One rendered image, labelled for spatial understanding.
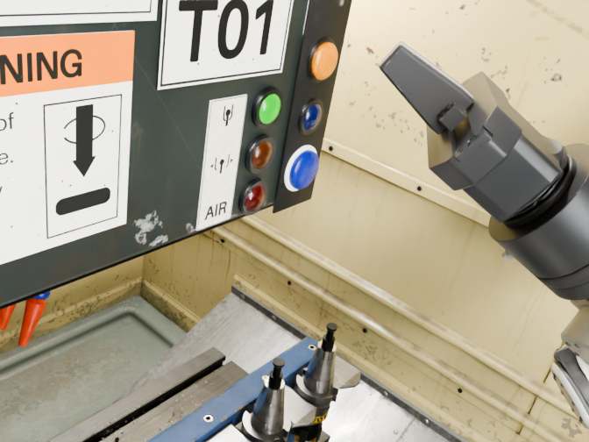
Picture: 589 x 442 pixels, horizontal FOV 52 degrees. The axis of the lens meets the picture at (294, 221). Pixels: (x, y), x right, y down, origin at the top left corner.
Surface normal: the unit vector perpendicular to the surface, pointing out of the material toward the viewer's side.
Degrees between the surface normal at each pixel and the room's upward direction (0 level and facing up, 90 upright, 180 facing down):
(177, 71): 90
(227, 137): 90
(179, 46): 90
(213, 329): 24
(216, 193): 90
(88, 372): 0
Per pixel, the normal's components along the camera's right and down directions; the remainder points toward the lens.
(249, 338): -0.11, -0.68
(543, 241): -0.36, 0.62
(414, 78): -0.18, 0.44
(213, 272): -0.63, 0.27
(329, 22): 0.76, 0.42
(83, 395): 0.17, -0.87
